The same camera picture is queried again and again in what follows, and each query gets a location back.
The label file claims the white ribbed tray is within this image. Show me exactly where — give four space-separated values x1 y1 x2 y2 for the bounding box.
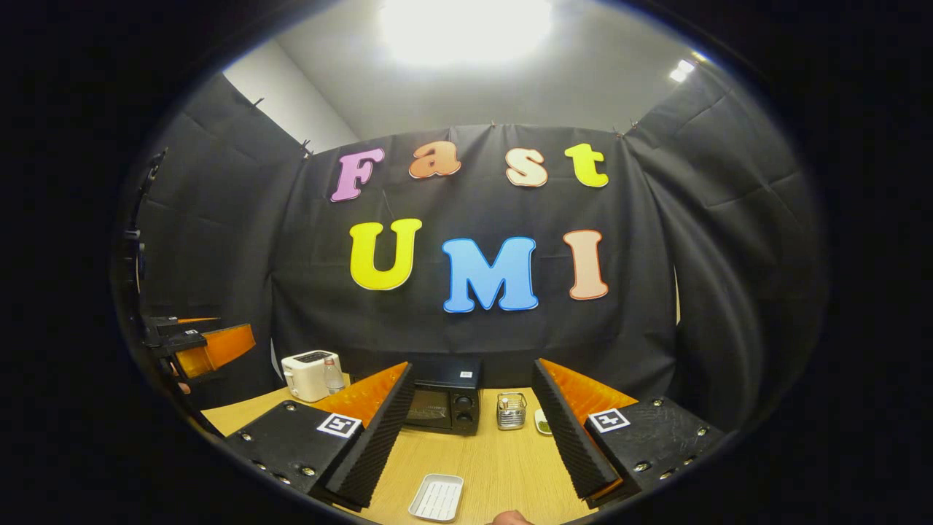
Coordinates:
407 473 465 523

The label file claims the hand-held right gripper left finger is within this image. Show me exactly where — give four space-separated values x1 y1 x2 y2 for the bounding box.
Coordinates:
222 361 416 510

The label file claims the white toaster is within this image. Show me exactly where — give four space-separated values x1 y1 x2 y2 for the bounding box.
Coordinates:
281 350 343 403

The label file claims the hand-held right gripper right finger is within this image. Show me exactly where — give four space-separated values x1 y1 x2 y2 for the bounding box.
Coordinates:
531 358 726 510

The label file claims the black electric oven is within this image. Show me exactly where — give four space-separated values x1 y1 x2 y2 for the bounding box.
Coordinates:
405 355 483 437

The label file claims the metal wire basket holder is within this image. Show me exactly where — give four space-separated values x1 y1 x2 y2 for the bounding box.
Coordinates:
496 392 528 431

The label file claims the black backdrop cloth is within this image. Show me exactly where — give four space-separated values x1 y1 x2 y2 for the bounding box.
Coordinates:
117 58 832 438

